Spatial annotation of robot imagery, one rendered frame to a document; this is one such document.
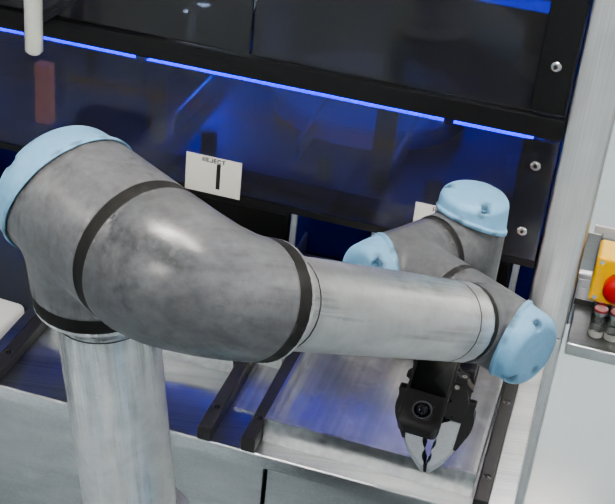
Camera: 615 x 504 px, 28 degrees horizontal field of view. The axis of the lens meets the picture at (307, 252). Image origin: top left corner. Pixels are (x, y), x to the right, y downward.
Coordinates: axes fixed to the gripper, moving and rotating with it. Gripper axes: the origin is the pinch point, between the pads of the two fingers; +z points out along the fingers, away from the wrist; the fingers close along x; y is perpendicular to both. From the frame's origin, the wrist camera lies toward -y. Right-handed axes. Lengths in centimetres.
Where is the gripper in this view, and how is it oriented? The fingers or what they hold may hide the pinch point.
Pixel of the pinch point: (425, 466)
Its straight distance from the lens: 149.0
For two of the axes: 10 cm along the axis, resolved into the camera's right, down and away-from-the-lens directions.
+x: -9.6, -2.2, 2.0
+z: -0.9, 8.6, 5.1
